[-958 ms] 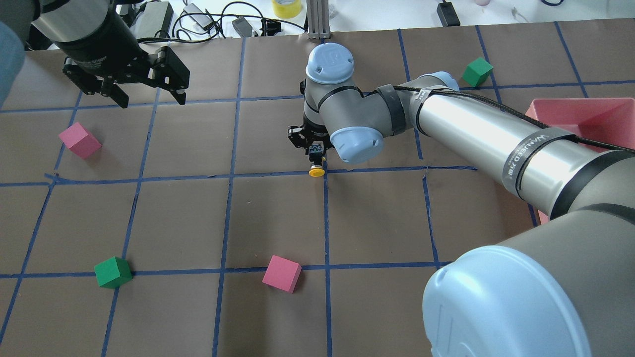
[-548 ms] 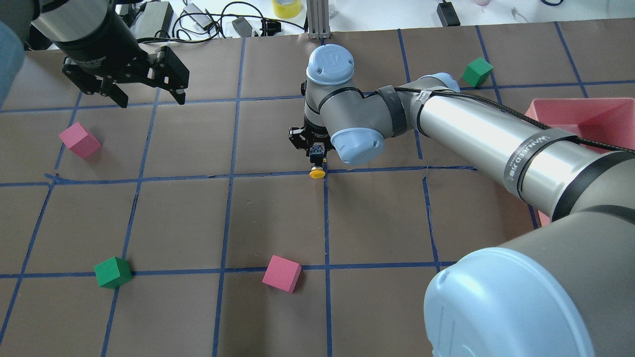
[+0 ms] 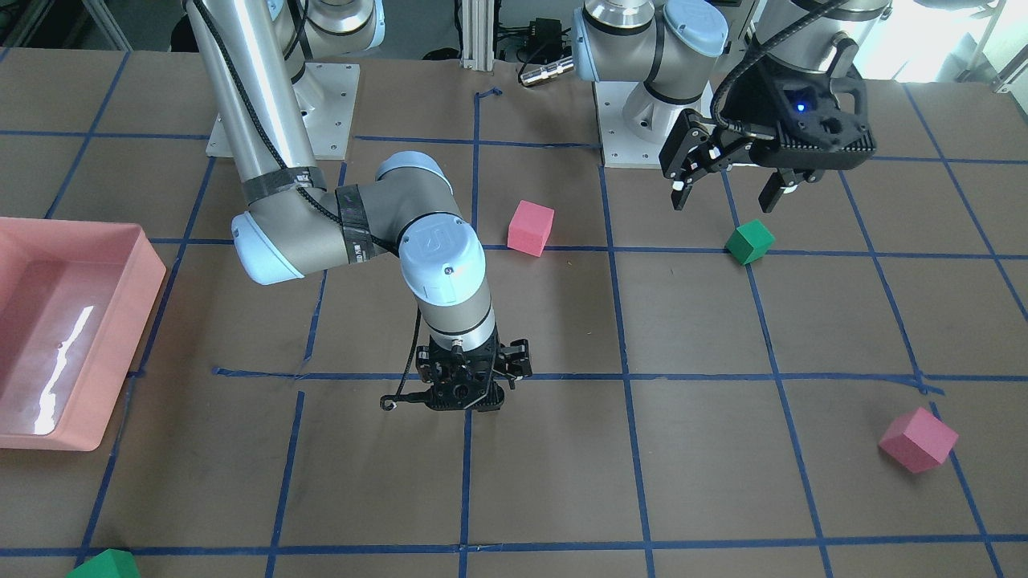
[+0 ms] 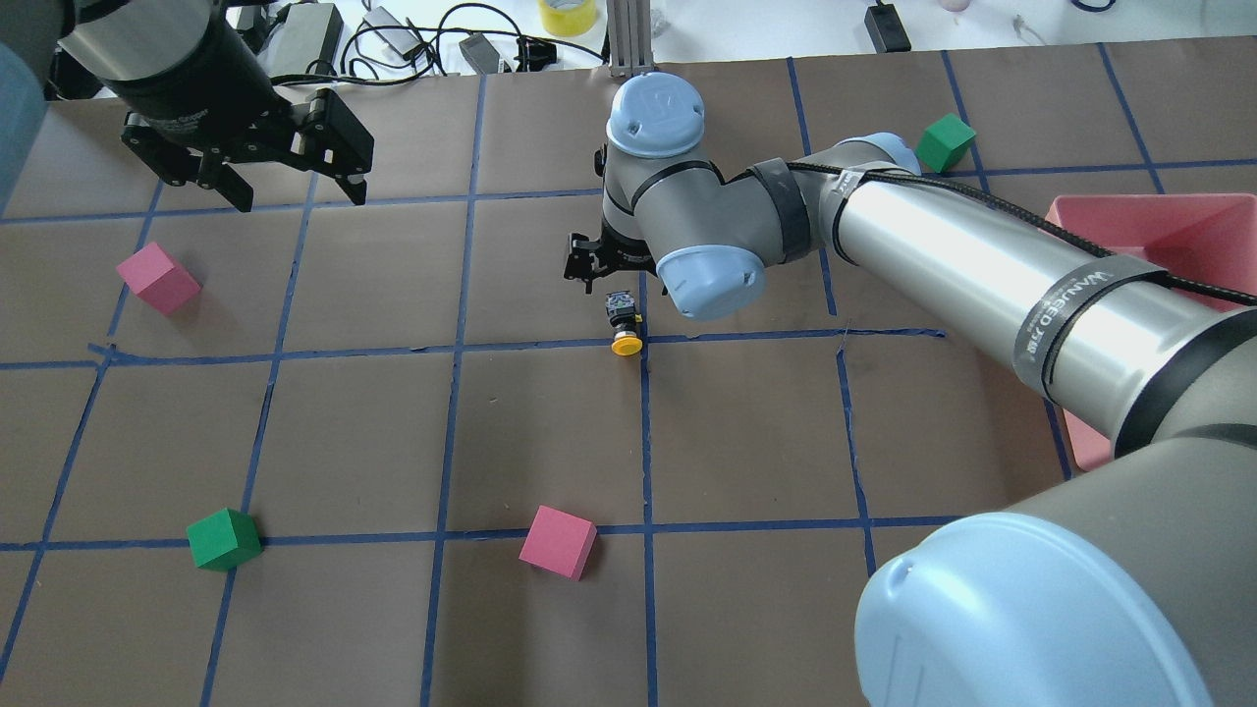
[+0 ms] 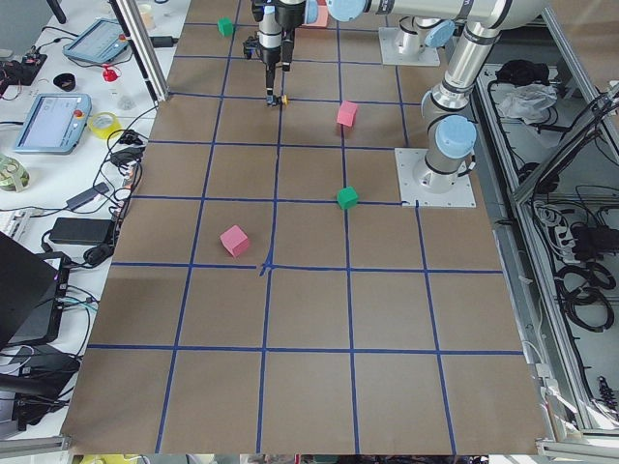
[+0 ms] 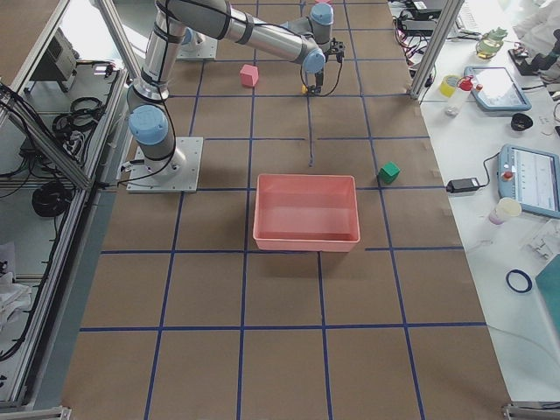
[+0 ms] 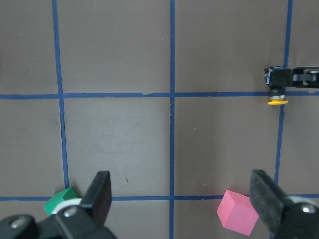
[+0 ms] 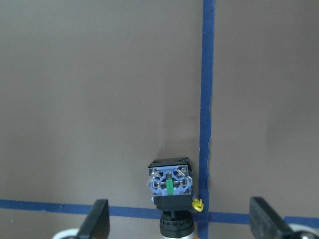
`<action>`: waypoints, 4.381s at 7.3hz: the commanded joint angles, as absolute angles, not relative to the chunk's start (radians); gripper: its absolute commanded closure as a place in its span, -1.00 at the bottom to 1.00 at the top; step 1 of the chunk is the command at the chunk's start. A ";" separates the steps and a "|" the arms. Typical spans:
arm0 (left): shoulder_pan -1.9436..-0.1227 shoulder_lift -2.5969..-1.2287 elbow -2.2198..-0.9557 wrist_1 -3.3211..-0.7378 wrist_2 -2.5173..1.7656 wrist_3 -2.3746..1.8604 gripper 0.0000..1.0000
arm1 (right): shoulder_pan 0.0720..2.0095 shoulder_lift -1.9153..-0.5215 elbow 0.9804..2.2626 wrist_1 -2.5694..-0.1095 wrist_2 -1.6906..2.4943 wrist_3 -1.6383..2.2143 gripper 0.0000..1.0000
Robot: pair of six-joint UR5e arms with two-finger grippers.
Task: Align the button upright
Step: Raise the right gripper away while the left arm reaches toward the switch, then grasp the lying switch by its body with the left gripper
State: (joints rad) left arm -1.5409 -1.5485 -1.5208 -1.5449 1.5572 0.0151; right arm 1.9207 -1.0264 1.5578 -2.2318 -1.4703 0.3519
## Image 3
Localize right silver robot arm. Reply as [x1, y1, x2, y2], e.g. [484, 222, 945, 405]
[183, 1, 533, 411]

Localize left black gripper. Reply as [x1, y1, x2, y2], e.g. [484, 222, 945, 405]
[659, 56, 877, 214]

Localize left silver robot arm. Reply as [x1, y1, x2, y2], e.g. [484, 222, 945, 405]
[570, 1, 890, 213]

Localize black power adapter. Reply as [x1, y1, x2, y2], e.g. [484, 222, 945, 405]
[524, 19, 562, 56]

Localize pink plastic tray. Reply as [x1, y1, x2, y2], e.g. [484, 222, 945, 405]
[1, 217, 166, 451]

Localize metal cylinder connector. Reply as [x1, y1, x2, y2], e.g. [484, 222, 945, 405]
[518, 56, 575, 88]

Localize green foam cube at edge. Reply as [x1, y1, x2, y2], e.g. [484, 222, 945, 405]
[66, 549, 142, 578]

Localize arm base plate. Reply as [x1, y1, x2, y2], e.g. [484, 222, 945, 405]
[241, 63, 360, 167]
[594, 82, 713, 169]

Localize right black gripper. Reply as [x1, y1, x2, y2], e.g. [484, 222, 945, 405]
[415, 336, 533, 411]

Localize pink foam cube near edge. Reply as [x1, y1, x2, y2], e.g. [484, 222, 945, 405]
[878, 407, 959, 474]

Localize pink foam cube centre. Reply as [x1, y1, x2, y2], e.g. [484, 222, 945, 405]
[506, 200, 555, 258]

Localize aluminium frame post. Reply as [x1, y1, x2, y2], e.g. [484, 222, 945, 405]
[458, 0, 495, 72]

